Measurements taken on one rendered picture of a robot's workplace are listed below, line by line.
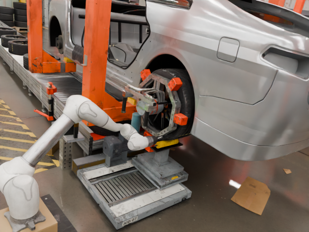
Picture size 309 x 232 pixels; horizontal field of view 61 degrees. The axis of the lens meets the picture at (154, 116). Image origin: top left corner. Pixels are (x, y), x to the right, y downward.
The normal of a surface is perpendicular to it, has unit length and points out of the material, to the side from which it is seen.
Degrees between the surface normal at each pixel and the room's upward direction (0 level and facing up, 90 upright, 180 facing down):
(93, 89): 90
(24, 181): 6
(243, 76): 90
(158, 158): 90
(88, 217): 0
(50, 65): 90
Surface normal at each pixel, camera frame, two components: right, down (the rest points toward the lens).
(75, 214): 0.15, -0.92
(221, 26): -0.74, -0.07
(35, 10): 0.60, 0.38
